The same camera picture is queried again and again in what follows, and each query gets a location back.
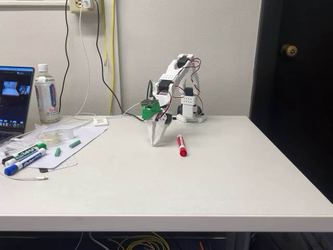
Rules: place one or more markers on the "white wall trim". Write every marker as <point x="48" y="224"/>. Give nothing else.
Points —
<point x="31" y="2"/>

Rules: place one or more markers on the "beige wall outlet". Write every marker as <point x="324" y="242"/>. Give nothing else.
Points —
<point x="79" y="5"/>

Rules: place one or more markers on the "small black flat tab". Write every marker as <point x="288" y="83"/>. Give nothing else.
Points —
<point x="43" y="170"/>

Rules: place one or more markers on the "black capped marker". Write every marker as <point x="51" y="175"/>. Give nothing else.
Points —
<point x="7" y="159"/>

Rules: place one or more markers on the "black door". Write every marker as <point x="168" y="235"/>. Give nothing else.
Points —
<point x="299" y="91"/>

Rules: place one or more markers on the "grey laptop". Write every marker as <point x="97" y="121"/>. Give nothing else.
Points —
<point x="13" y="101"/>

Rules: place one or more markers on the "blue capped marker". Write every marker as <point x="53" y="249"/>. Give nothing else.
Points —
<point x="23" y="164"/>

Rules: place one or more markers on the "brass door knob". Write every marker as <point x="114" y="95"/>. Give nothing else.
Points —
<point x="288" y="50"/>

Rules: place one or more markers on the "clear plastic bag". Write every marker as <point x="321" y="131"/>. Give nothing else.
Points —
<point x="18" y="142"/>

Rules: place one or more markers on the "white flat adapter box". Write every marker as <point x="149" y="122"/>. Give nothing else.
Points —
<point x="100" y="121"/>

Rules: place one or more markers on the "red marker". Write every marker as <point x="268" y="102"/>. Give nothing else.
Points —
<point x="181" y="145"/>

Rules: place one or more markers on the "white plastic sheet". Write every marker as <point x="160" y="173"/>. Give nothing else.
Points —
<point x="83" y="138"/>

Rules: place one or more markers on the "green camera mount with board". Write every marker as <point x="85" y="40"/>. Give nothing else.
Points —
<point x="149" y="110"/>

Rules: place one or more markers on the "white charger plug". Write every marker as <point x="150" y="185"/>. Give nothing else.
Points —
<point x="86" y="3"/>

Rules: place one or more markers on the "green chalk piece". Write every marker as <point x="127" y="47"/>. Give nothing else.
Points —
<point x="57" y="151"/>
<point x="74" y="143"/>

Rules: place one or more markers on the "clear plastic drink bottle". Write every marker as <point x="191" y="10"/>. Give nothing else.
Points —
<point x="47" y="99"/>

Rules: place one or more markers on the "clear round dish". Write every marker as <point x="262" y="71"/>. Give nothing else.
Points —
<point x="56" y="135"/>

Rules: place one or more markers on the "green capped marker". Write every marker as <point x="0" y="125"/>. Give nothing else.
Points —
<point x="28" y="151"/>

